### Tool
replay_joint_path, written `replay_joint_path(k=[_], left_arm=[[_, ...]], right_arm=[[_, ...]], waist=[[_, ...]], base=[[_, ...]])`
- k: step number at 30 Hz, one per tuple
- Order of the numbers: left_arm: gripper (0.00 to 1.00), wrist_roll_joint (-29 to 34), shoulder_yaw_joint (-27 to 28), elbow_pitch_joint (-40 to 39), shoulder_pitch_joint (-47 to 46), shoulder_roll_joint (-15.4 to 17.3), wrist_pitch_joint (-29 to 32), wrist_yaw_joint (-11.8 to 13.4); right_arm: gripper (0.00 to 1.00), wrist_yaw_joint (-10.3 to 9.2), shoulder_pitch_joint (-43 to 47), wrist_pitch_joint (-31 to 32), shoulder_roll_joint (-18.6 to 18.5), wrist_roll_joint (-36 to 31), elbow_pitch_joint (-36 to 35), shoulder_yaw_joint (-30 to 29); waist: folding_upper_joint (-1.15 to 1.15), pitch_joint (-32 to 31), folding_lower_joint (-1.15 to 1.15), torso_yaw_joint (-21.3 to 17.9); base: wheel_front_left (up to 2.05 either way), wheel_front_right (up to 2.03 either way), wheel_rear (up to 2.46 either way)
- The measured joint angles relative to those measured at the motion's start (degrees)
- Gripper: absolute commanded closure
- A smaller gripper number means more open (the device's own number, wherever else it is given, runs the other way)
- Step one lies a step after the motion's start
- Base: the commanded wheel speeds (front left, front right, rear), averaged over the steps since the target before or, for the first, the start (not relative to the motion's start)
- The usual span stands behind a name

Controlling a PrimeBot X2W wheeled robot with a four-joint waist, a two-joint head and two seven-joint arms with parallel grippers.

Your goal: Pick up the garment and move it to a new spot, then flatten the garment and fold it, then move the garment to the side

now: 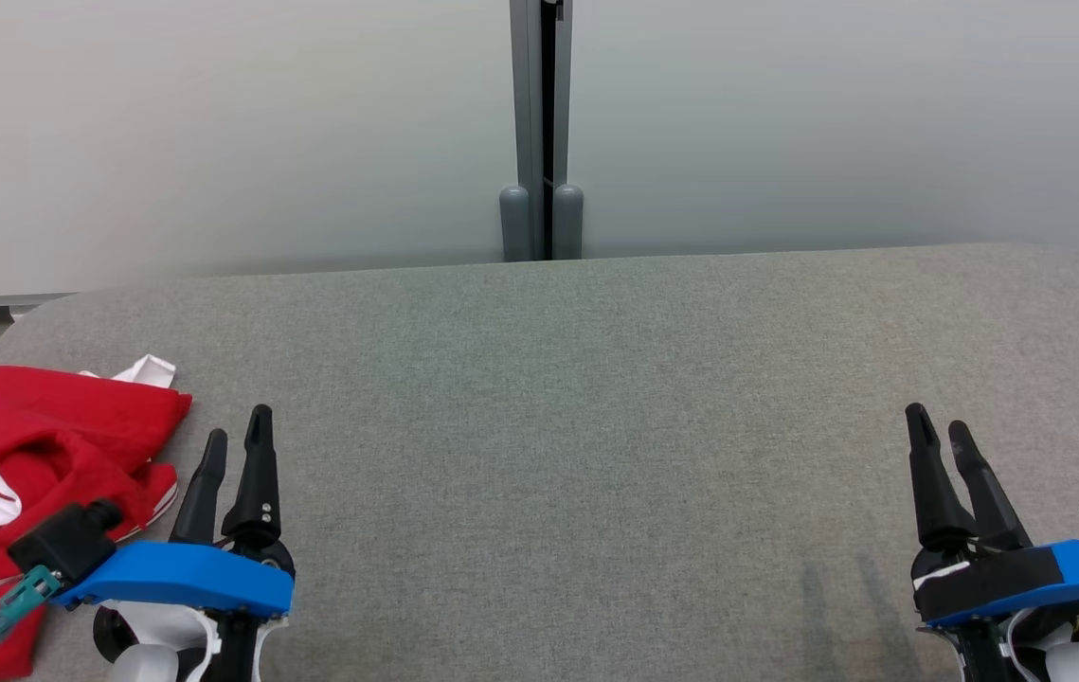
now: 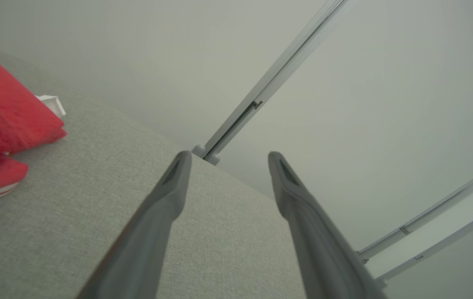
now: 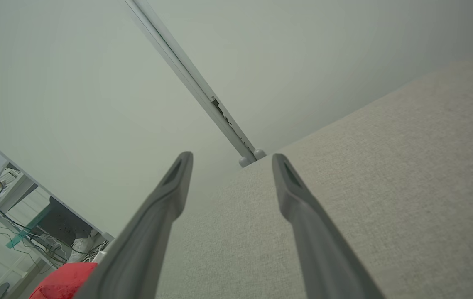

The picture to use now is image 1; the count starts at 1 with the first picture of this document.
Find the grey partition post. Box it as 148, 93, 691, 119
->
499, 0, 585, 262

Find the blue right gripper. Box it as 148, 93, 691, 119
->
906, 404, 1079, 631

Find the red shorts white waistband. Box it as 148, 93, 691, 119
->
0, 355, 193, 494

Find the black cable teal connector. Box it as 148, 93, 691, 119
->
0, 565, 63, 682

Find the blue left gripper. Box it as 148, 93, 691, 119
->
51, 404, 296, 619

